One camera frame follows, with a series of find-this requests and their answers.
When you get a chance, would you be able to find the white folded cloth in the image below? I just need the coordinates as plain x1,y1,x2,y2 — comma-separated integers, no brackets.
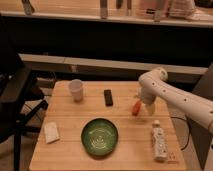
44,122,60,144

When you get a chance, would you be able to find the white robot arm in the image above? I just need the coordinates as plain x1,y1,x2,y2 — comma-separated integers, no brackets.
139,67,213,134

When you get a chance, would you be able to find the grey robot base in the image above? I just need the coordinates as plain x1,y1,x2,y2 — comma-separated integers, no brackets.
187,62,213,169

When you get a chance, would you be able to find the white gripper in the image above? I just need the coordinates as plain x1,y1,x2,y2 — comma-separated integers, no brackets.
139,87,156,116

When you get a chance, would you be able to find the white plastic cup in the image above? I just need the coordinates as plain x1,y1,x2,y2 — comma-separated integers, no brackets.
68,79,83,102

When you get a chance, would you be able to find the black cable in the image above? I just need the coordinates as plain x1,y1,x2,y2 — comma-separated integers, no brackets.
172,116,191,151

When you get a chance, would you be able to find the black office chair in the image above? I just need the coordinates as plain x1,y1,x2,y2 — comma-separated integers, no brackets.
0,50,48,171

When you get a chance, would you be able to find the green ceramic plate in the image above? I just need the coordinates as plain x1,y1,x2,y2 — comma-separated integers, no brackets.
81,118,119,157

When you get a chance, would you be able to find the black rectangular remote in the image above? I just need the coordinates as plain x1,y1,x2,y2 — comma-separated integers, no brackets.
104,89,113,106

